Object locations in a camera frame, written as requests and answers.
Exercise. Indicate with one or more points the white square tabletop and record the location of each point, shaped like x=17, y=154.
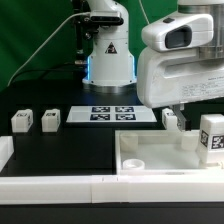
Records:
x=154, y=152

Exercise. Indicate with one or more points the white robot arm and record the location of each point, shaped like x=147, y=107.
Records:
x=111, y=66

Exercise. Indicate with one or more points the white U-shaped obstacle fence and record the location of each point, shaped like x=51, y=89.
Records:
x=201, y=187

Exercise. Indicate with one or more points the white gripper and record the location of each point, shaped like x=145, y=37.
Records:
x=178, y=77

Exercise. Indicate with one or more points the white marker base plate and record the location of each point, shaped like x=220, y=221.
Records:
x=110, y=114

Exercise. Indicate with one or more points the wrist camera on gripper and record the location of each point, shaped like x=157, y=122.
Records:
x=179, y=31

